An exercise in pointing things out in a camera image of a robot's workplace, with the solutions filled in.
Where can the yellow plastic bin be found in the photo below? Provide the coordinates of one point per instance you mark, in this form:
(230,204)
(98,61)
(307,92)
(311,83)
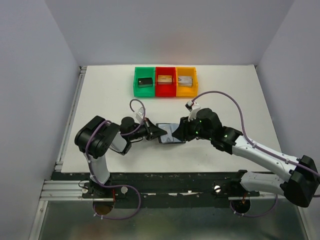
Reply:
(187,92)

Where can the black card in green bin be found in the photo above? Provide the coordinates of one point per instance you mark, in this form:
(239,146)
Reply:
(145,82)

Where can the red plastic bin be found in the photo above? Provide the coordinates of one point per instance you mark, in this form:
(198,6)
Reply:
(162,89)

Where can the gold card in red bin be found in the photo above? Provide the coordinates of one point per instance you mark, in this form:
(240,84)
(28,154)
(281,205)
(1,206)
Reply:
(164,79)

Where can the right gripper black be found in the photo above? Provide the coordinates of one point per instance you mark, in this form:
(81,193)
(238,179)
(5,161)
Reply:
(185,127)

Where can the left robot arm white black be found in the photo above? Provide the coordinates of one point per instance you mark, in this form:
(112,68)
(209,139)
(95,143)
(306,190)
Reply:
(100,135)

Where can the aluminium rail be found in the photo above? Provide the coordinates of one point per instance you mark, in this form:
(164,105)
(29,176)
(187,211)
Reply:
(69,190)
(59,161)

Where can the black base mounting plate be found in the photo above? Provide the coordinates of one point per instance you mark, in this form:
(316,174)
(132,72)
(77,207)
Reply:
(217,189)

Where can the black leather card holder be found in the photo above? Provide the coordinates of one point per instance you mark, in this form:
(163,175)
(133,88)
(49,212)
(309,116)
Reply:
(170,135)

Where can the aluminium rail front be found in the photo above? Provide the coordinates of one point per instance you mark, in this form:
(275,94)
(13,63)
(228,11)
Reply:
(69,190)

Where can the silver cards in yellow bin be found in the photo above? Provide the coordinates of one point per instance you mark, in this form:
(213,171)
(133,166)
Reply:
(185,81)

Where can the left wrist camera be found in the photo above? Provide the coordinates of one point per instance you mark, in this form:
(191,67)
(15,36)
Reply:
(140,115)

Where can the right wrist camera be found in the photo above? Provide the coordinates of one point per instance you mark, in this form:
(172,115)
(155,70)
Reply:
(193,108)

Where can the aluminium rail left side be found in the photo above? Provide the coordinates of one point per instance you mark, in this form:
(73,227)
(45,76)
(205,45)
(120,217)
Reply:
(59,161)

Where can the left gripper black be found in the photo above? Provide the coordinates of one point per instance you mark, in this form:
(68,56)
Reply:
(150,130)

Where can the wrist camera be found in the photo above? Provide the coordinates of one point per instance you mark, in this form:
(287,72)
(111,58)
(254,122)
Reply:
(140,115)
(193,108)

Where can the green plastic bin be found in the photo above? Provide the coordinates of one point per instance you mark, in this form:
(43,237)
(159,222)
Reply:
(144,72)

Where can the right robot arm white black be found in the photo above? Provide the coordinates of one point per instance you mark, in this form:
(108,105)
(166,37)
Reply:
(297,179)

